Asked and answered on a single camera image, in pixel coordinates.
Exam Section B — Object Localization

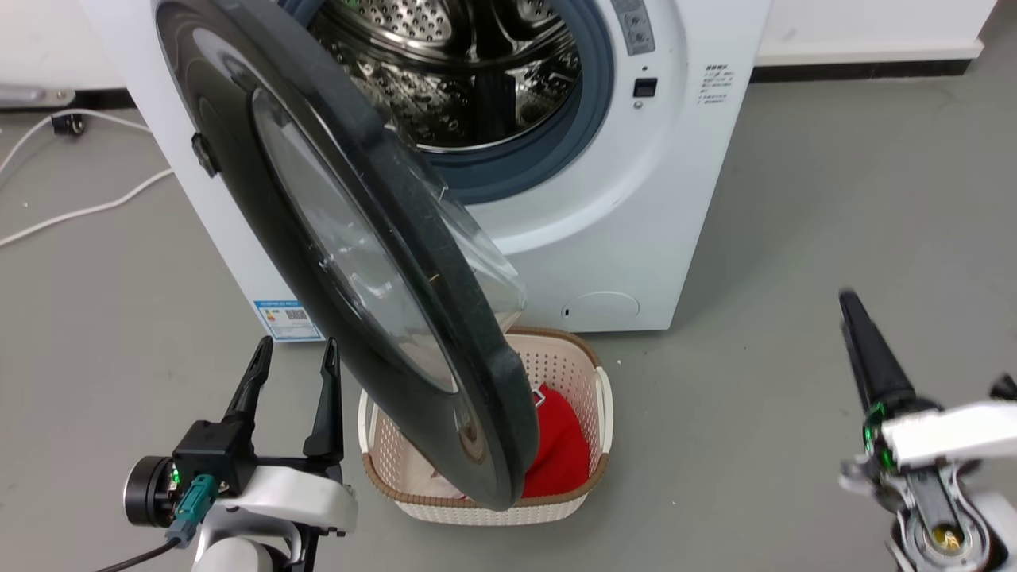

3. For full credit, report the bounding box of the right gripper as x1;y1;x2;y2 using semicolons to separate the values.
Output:
838;289;1017;500

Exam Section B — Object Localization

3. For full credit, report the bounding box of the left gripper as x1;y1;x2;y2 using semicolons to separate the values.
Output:
122;336;359;536

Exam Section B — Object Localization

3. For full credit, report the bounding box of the black round washing machine door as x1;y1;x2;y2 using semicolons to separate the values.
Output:
151;0;542;512

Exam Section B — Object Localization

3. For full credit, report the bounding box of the white front-load washing machine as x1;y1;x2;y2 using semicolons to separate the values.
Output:
79;0;773;344

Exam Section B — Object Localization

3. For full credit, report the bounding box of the grey rubber door gasket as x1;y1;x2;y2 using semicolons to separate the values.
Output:
278;0;617;205

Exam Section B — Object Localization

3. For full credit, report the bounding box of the blue energy label sticker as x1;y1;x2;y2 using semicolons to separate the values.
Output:
253;299;326;343

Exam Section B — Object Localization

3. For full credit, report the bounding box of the white woven plastic laundry basket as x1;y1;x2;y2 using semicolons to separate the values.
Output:
357;325;615;528

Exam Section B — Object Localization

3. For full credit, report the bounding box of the red garment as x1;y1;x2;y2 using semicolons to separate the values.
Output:
520;383;594;501

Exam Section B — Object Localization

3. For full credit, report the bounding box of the round drain filter cover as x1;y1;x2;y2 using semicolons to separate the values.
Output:
560;291;641;323

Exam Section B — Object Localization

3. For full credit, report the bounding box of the stainless steel perforated drum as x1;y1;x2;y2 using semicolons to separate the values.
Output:
305;0;586;153

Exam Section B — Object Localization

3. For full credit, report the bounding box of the black cable with teal connector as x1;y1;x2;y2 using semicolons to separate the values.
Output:
94;473;220;572

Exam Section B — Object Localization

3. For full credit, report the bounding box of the white floor cable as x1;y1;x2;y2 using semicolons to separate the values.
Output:
0;107;153;177
0;168;176;249

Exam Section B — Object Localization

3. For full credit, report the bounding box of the black wall baseboard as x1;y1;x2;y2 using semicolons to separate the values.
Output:
750;59;975;84

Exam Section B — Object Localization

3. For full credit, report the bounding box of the grey metal base plate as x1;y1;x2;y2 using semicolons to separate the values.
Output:
0;83;77;110

